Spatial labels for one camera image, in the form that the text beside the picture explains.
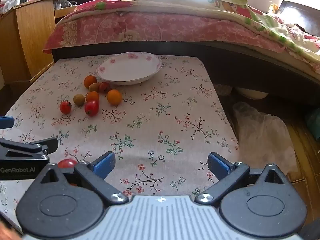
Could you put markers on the small orange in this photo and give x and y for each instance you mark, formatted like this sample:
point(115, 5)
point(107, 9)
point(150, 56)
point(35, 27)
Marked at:
point(92, 96)
point(90, 80)
point(114, 97)

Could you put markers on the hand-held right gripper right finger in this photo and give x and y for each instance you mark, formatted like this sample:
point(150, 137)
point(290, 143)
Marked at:
point(218, 163)

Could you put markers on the floral tablecloth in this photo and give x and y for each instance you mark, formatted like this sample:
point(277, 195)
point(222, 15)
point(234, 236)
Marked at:
point(160, 115)

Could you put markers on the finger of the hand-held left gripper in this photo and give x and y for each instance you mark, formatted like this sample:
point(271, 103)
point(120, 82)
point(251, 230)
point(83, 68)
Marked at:
point(6, 122)
point(37, 146)

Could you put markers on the dark wooden headboard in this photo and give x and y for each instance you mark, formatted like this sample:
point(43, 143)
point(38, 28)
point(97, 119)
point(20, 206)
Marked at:
point(300, 15)

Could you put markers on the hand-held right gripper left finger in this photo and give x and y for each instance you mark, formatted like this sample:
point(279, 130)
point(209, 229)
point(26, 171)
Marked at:
point(105, 163)

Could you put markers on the white bowl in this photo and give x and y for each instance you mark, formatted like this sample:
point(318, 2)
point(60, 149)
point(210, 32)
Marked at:
point(251, 93)

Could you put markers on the small red tomato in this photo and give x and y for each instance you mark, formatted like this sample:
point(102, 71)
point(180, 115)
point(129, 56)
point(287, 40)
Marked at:
point(91, 108)
point(65, 107)
point(105, 87)

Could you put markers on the brown longan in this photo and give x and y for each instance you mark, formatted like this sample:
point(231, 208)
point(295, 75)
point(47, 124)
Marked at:
point(78, 99)
point(94, 88)

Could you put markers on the cartoon printed quilt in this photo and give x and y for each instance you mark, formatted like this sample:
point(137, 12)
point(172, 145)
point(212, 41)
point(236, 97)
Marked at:
point(225, 2)

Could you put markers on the large red tomato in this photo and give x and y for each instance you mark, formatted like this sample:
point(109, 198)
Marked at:
point(66, 163)

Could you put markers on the clear plastic bag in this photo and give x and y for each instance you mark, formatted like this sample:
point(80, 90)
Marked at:
point(265, 135)

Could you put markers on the dark bed frame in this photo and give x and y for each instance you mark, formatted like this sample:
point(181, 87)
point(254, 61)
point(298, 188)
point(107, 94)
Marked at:
point(250, 75)

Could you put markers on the wooden cabinet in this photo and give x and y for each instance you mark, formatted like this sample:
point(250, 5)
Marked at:
point(35, 30)

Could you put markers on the white plate with pink flowers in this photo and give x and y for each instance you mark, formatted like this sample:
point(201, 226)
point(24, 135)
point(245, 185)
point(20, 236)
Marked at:
point(130, 67)

